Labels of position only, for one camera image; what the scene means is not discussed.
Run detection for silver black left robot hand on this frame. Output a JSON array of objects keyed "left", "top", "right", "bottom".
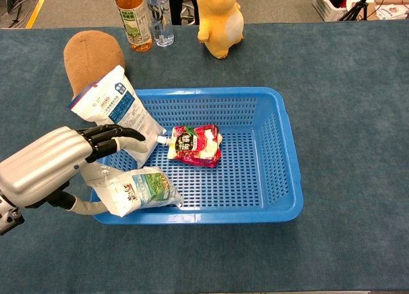
[{"left": 0, "top": 123, "right": 147, "bottom": 216}]

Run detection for white blue refill pouch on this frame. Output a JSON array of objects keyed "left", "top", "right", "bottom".
[{"left": 66, "top": 65, "right": 167, "bottom": 169}]

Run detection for white green snack bag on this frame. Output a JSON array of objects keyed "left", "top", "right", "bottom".
[{"left": 80, "top": 161, "right": 184, "bottom": 218}]

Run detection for blue plastic perforated basket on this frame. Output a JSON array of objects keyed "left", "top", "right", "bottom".
[{"left": 89, "top": 86, "right": 304, "bottom": 225}]

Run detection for white plastic storage basket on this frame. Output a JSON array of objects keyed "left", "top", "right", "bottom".
[{"left": 312, "top": 0, "right": 375, "bottom": 22}]

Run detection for red jelly drink pouch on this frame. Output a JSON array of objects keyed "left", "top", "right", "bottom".
[{"left": 156, "top": 124, "right": 223, "bottom": 169}]

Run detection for yellow floor tape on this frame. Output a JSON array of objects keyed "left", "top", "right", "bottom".
[{"left": 25, "top": 0, "right": 52, "bottom": 29}]

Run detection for amber tea bottle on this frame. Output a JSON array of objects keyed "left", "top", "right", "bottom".
[{"left": 114, "top": 0, "right": 154, "bottom": 53}]

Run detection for clear water bottle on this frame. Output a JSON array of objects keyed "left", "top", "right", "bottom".
[{"left": 144, "top": 0, "right": 175, "bottom": 48}]

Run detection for yellow plush dinosaur toy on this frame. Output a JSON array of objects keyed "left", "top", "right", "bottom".
[{"left": 195, "top": 0, "right": 245, "bottom": 60}]

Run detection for teal table cloth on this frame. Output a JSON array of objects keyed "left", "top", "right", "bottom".
[{"left": 0, "top": 19, "right": 409, "bottom": 291}]

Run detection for black tripod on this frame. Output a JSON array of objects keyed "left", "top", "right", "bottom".
[{"left": 339, "top": 0, "right": 375, "bottom": 22}]

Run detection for cardboard box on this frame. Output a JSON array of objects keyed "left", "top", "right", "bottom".
[{"left": 367, "top": 0, "right": 409, "bottom": 20}]

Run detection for black floor cables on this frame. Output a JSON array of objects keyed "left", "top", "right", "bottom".
[{"left": 0, "top": 0, "right": 42, "bottom": 29}]

